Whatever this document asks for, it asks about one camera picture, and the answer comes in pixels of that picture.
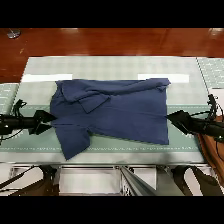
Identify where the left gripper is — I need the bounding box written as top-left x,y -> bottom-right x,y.
27,109 -> 58,136

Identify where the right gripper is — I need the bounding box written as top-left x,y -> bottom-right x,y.
177,110 -> 198,135

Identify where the blue shirt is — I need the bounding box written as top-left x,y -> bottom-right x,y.
49,77 -> 172,161

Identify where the brown garment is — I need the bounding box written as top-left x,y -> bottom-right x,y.
196,114 -> 224,185

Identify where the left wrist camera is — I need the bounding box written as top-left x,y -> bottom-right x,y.
12,98 -> 28,117

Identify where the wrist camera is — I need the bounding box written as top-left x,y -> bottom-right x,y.
206,93 -> 218,117
12,98 -> 28,117

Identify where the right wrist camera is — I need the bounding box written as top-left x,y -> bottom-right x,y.
206,93 -> 218,117

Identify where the black cable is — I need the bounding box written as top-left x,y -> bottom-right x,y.
0,128 -> 25,142
213,134 -> 224,165

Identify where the silver frame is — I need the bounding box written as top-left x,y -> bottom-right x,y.
0,162 -> 224,197

